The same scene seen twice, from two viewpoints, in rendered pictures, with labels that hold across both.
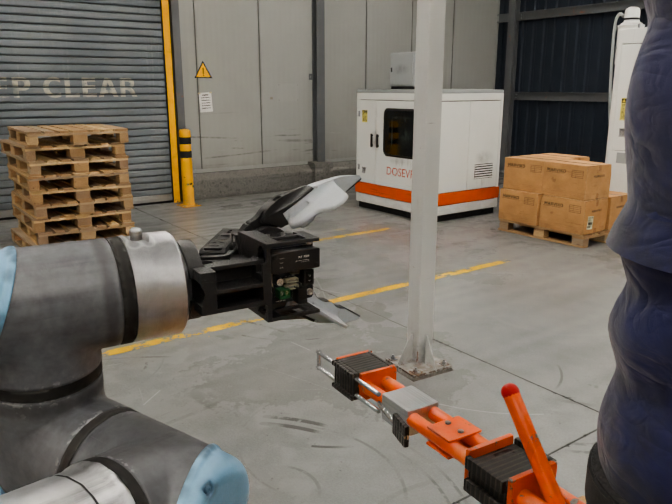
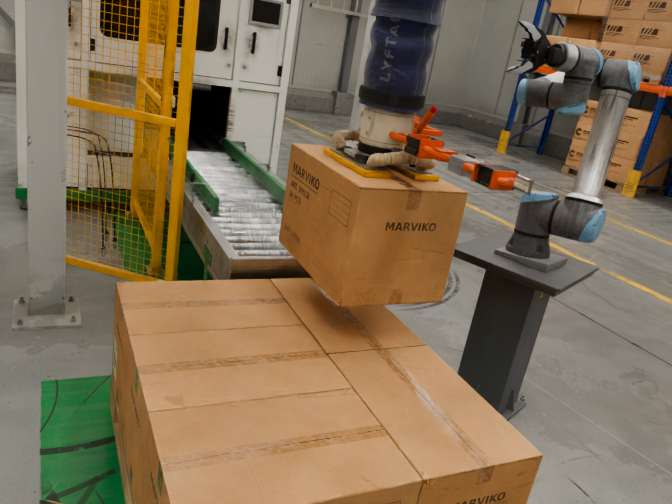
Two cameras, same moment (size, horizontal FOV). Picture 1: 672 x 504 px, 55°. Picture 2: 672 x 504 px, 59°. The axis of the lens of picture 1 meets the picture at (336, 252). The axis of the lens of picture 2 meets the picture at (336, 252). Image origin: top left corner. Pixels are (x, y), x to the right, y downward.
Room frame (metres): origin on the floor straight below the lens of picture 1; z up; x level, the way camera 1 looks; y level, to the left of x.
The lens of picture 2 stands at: (2.62, -0.34, 1.52)
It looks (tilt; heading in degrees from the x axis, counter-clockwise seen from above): 20 degrees down; 183
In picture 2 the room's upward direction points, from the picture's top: 10 degrees clockwise
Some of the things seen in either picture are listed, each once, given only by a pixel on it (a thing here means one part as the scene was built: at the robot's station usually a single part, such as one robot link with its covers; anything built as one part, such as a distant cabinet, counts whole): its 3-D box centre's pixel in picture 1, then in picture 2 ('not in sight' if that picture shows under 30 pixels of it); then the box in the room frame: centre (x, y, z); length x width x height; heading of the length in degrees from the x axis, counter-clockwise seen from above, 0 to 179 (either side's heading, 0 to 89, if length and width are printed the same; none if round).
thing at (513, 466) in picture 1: (509, 475); (423, 146); (0.75, -0.23, 1.24); 0.10 x 0.08 x 0.06; 121
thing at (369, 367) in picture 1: (365, 374); (493, 176); (1.05, -0.05, 1.25); 0.08 x 0.07 x 0.05; 31
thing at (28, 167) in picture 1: (68, 186); not in sight; (7.16, 3.00, 0.65); 1.29 x 1.10 x 1.31; 36
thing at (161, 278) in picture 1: (152, 281); (562, 55); (0.53, 0.16, 1.58); 0.09 x 0.05 x 0.10; 31
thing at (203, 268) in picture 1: (245, 272); (541, 52); (0.56, 0.08, 1.57); 0.12 x 0.09 x 0.08; 121
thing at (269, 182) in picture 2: not in sight; (260, 170); (-1.22, -1.14, 0.60); 1.60 x 0.10 x 0.09; 31
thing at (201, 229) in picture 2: not in sight; (180, 197); (-0.61, -1.46, 0.50); 2.31 x 0.05 x 0.19; 31
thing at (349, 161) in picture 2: not in sight; (356, 158); (0.58, -0.44, 1.14); 0.34 x 0.10 x 0.05; 31
